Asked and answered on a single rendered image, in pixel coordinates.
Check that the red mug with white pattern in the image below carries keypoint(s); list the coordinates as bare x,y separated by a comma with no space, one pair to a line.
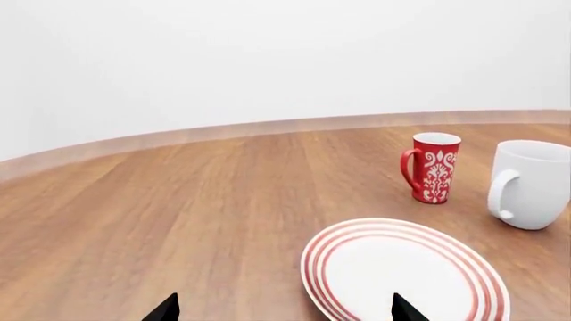
435,170

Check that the white plate with red rings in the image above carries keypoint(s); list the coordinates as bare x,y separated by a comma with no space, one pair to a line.
401,267

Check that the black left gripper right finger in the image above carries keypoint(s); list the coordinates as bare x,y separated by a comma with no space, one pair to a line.
405,311

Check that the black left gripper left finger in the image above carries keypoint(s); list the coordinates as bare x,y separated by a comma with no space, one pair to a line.
166,311

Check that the plain white mug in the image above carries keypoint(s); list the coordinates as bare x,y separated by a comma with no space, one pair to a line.
531,187

